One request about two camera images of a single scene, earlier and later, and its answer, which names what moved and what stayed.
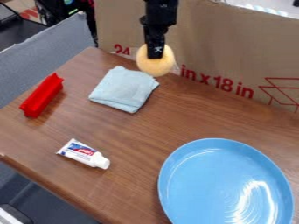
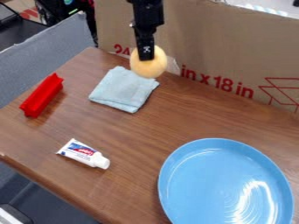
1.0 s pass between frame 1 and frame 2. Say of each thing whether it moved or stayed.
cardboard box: stayed
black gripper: moved
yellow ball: moved
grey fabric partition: stayed
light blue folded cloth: stayed
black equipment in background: stayed
